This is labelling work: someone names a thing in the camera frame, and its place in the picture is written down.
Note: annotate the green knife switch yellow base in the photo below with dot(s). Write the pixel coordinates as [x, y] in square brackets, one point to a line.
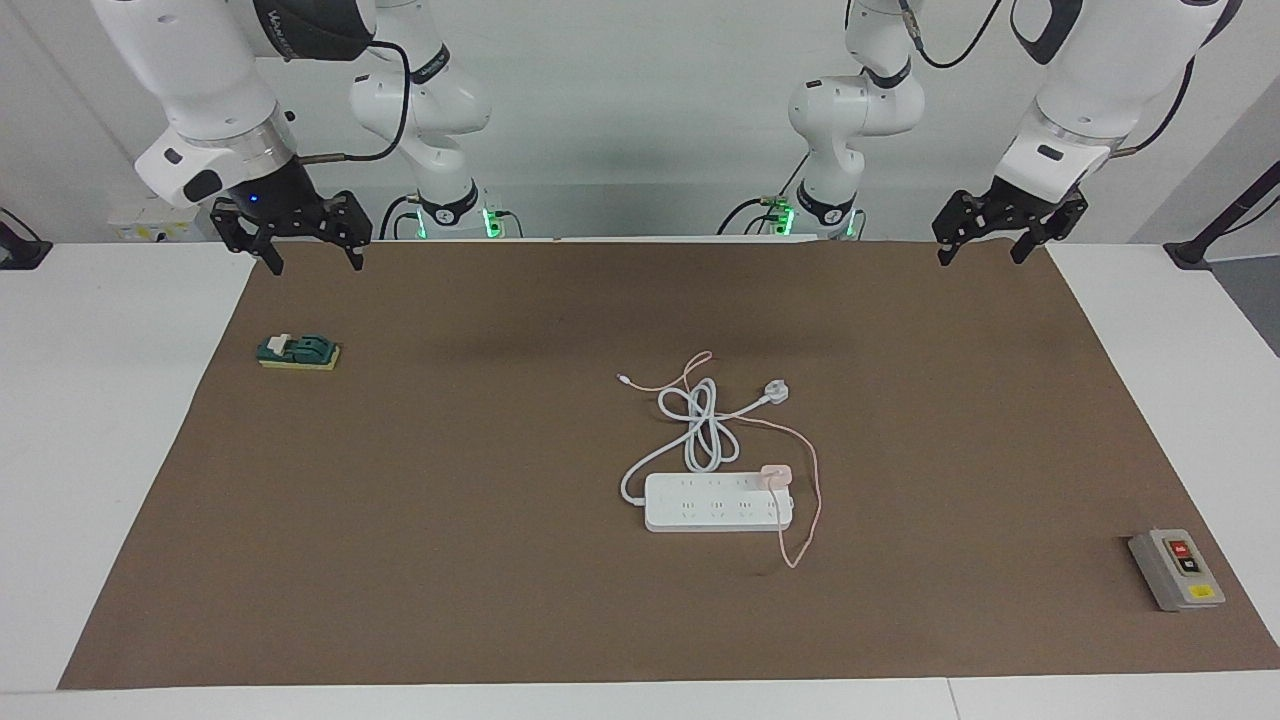
[298, 352]

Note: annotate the black stand clamp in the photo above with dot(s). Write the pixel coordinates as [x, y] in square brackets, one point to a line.
[20, 250]
[1215, 225]

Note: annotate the white power strip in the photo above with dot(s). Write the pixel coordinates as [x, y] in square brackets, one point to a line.
[700, 505]

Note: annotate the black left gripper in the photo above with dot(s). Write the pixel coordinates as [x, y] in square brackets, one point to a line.
[1030, 203]

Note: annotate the brown table mat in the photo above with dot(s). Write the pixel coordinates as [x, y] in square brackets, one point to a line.
[450, 520]

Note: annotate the white wall socket box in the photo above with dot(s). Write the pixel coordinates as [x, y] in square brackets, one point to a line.
[150, 225]

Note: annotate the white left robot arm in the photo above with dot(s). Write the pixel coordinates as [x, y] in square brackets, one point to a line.
[1100, 80]

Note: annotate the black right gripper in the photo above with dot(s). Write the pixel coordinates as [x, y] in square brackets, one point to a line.
[280, 200]

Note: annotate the grey push button box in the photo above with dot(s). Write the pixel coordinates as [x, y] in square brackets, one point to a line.
[1178, 570]

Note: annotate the pink charger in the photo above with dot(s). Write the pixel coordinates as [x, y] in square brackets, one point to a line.
[776, 474]

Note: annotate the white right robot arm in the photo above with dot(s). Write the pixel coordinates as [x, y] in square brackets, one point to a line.
[200, 80]

